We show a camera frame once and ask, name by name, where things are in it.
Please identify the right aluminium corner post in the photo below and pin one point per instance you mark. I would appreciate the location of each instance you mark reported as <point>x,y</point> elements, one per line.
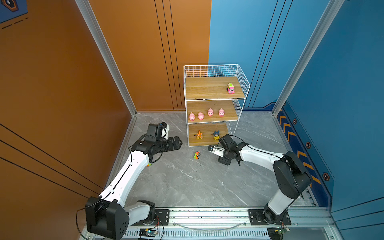
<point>318,34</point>

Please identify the orange pikachu figure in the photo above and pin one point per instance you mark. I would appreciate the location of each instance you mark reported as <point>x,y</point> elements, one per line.
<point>199,135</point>

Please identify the aluminium corner post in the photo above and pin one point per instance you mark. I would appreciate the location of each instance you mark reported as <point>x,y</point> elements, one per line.
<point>318,34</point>
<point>101,42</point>

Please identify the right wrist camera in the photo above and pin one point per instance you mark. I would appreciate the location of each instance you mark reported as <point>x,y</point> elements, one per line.
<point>216,150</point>

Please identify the aluminium rail frame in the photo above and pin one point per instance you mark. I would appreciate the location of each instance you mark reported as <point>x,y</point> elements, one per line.
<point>232,223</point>

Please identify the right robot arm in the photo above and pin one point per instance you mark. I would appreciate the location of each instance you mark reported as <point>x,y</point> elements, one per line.
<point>292,176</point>

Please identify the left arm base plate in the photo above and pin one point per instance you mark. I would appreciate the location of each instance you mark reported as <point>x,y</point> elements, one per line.
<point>158,215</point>

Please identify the left circuit board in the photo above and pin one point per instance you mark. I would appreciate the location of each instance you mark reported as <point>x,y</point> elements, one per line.
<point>148,234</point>

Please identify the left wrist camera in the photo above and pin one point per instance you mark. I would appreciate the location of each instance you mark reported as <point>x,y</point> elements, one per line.
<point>165,129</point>

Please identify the pink toy truck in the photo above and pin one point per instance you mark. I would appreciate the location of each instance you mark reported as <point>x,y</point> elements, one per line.
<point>230,88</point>

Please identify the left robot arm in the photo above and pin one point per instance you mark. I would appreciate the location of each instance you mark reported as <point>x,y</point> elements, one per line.
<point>105,214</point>

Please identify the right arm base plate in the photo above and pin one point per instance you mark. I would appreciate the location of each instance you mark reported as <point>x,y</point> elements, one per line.
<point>259,217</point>

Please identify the pink pig toy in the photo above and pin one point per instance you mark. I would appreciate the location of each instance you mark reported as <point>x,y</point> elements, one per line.
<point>192,116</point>
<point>210,112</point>
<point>200,116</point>

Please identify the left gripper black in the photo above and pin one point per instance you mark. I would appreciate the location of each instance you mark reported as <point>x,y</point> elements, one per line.
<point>177,145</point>

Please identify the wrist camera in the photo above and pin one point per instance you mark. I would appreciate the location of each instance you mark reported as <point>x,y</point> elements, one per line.
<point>165,129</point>
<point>216,150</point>

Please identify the white wire wooden shelf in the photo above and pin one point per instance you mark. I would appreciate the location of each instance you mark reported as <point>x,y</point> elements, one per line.
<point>205,87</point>

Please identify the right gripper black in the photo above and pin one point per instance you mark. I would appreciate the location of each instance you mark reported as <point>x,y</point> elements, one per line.
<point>221,160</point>

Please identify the grey hooded pikachu figure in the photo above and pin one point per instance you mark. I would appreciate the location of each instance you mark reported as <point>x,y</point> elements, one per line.
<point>216,135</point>

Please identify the left aluminium corner post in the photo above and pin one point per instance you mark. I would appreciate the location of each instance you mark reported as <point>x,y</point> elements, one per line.
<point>101,42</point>

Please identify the circuit board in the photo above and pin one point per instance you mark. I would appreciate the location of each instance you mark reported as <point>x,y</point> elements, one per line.
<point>148,234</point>
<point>277,233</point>

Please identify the right circuit board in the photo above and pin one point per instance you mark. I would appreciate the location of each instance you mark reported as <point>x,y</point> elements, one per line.
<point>277,233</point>

